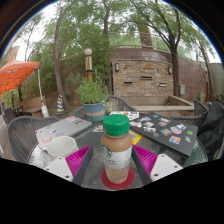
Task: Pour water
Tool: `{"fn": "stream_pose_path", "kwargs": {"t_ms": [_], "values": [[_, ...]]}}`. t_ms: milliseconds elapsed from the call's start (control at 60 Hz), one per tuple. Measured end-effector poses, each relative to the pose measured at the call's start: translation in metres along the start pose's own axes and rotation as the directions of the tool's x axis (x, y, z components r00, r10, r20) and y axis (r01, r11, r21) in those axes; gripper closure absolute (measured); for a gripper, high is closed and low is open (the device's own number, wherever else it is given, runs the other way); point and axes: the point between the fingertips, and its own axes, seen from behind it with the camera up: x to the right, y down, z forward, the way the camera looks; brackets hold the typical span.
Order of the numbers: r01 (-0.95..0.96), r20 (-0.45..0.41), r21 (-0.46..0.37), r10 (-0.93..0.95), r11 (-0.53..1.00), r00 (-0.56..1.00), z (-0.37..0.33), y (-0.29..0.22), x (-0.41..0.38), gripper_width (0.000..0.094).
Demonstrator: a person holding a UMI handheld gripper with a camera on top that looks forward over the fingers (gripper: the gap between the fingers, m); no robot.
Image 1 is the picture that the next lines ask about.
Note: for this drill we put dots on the green-capped coffee drink bottle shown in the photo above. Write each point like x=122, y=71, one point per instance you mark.
x=116, y=150

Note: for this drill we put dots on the dark wicker chair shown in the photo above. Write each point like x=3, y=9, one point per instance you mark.
x=10, y=115

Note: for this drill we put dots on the black laptop with stickers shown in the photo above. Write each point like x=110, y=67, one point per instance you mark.
x=166, y=133

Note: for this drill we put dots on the wooden bench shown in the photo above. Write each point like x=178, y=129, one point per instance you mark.
x=31, y=105

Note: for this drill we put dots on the green plant in blue pot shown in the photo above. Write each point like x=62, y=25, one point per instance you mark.
x=93, y=96

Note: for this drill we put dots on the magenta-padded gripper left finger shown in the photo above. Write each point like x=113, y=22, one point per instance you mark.
x=59, y=166

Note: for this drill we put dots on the grey wall box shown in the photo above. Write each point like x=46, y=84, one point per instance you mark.
x=182, y=89

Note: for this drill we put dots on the orange patio umbrella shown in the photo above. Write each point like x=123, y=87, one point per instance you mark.
x=15, y=75

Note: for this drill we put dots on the blue yellow striped cone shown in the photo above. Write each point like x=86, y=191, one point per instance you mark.
x=60, y=105

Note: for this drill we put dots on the white ceramic mug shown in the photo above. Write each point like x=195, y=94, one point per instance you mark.
x=61, y=146

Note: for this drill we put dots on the silver laptop with stickers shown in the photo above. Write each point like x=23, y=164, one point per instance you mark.
x=63, y=128

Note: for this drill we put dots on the wooden lamp post with globe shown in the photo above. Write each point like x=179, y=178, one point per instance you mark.
x=88, y=65

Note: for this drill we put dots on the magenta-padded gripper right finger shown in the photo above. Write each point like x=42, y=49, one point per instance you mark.
x=165, y=165

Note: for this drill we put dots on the black jacket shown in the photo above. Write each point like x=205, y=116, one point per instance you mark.
x=213, y=126

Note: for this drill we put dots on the flat round red coaster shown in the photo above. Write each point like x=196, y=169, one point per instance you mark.
x=128, y=181

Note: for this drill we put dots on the black wall lamp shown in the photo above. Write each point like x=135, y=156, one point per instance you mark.
x=170, y=70
x=117, y=67

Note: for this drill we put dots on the colourful sticker card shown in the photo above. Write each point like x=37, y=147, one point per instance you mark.
x=98, y=128

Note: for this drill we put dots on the grey wicker chair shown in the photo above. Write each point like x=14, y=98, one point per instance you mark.
x=21, y=135
x=200, y=108
x=120, y=103

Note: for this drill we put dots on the yellow card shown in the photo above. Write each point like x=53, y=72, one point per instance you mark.
x=136, y=138

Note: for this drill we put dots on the white printed booklet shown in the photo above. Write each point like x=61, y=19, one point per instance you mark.
x=130, y=115

